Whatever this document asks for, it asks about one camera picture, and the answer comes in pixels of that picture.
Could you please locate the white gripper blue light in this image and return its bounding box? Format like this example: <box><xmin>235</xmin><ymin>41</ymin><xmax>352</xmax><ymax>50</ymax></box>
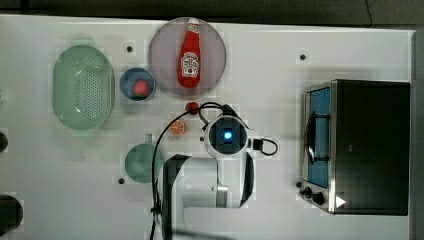
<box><xmin>203</xmin><ymin>115</ymin><xmax>259</xmax><ymax>159</ymax></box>

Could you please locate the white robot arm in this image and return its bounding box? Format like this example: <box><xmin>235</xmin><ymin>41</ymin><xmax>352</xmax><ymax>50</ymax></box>
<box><xmin>158</xmin><ymin>115</ymin><xmax>259</xmax><ymax>240</ymax></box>

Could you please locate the silver black toaster oven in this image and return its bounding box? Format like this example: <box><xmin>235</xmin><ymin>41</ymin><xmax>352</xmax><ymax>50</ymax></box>
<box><xmin>296</xmin><ymin>79</ymin><xmax>411</xmax><ymax>216</ymax></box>

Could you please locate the small loose strawberry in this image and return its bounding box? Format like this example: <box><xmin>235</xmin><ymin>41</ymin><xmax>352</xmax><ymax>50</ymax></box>
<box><xmin>185</xmin><ymin>102</ymin><xmax>199</xmax><ymax>115</ymax></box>

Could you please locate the orange slice toy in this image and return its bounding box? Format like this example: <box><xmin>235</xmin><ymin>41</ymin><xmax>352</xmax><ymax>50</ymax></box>
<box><xmin>169</xmin><ymin>120</ymin><xmax>186</xmax><ymax>136</ymax></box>

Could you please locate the red plush ketchup bottle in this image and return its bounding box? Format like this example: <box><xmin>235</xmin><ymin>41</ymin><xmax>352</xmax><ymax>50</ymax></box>
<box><xmin>177</xmin><ymin>18</ymin><xmax>201</xmax><ymax>89</ymax></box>

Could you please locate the strawberry in blue bowl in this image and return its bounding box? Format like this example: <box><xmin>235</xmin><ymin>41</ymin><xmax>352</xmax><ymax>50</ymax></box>
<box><xmin>133</xmin><ymin>80</ymin><xmax>150</xmax><ymax>98</ymax></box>

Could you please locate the grey round plate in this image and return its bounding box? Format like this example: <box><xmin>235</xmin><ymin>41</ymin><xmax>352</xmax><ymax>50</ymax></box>
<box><xmin>148</xmin><ymin>17</ymin><xmax>227</xmax><ymax>98</ymax></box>

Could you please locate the blue small bowl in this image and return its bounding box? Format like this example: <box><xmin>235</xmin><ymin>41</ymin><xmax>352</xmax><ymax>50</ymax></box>
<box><xmin>120</xmin><ymin>67</ymin><xmax>156</xmax><ymax>102</ymax></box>

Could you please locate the green perforated colander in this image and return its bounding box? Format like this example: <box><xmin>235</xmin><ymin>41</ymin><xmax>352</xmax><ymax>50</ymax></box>
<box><xmin>52</xmin><ymin>45</ymin><xmax>115</xmax><ymax>130</ymax></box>

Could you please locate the black round object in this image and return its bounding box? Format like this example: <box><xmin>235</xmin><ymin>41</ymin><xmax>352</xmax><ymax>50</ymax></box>
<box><xmin>0</xmin><ymin>132</ymin><xmax>8</xmax><ymax>153</ymax></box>

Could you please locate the dark grey round object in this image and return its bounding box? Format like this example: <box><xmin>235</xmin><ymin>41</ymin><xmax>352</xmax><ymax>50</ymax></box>
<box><xmin>0</xmin><ymin>195</ymin><xmax>23</xmax><ymax>236</ymax></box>

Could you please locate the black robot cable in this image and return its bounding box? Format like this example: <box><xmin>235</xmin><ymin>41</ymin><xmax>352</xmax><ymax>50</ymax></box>
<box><xmin>148</xmin><ymin>101</ymin><xmax>279</xmax><ymax>240</ymax></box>

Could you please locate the green cup with handle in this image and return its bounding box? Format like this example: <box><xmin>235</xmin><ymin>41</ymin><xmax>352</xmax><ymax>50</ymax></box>
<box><xmin>125</xmin><ymin>134</ymin><xmax>165</xmax><ymax>184</ymax></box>

